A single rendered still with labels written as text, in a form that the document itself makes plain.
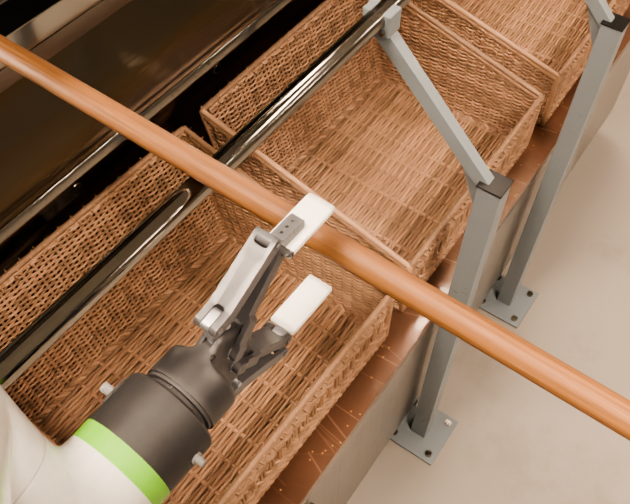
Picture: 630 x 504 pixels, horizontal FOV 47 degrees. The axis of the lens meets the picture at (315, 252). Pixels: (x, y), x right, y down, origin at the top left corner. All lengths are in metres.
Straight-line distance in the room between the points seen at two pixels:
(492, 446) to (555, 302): 0.49
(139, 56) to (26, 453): 0.81
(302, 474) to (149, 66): 0.72
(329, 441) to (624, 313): 1.20
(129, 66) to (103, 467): 0.78
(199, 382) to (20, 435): 0.15
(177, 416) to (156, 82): 0.77
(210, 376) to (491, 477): 1.37
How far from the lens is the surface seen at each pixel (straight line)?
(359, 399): 1.32
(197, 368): 0.63
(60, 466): 0.59
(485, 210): 1.15
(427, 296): 0.69
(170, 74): 1.29
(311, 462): 1.28
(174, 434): 0.61
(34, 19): 1.09
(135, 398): 0.62
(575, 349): 2.15
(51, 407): 1.38
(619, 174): 2.60
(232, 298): 0.61
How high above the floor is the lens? 1.78
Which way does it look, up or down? 54 degrees down
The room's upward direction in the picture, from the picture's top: straight up
